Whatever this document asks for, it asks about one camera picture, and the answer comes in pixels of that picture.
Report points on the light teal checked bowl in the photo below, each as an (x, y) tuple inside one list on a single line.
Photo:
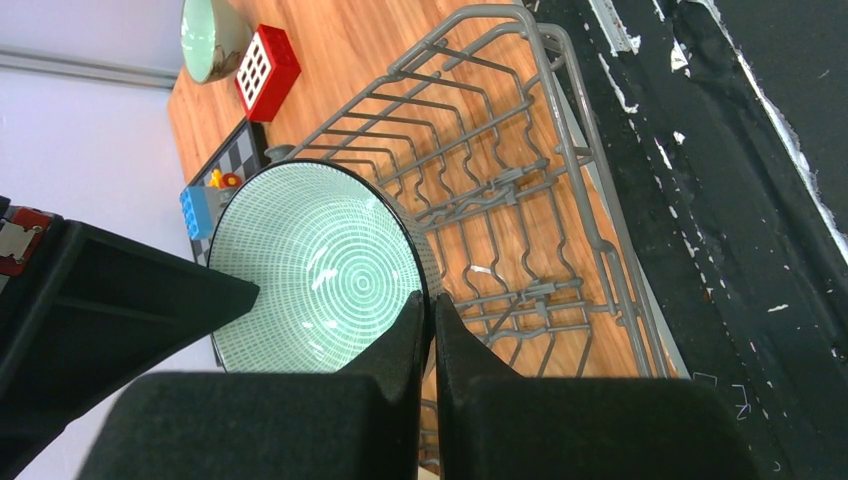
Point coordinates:
[(334, 257)]

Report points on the blue orange toy car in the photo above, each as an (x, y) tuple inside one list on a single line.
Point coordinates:
[(202, 205)]

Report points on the grey wire dish rack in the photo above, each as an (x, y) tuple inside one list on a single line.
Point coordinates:
[(483, 131)]

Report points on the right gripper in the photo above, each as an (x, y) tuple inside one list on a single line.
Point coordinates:
[(83, 312)]

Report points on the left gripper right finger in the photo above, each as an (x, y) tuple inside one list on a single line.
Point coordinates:
[(497, 424)]

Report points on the mint green flower bowl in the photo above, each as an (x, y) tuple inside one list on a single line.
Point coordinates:
[(214, 38)]

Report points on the black white chessboard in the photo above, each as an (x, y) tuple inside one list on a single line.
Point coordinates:
[(242, 153)]

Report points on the red toy brick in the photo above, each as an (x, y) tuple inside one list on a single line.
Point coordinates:
[(267, 73)]

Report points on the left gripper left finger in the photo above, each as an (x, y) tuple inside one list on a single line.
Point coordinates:
[(360, 422)]

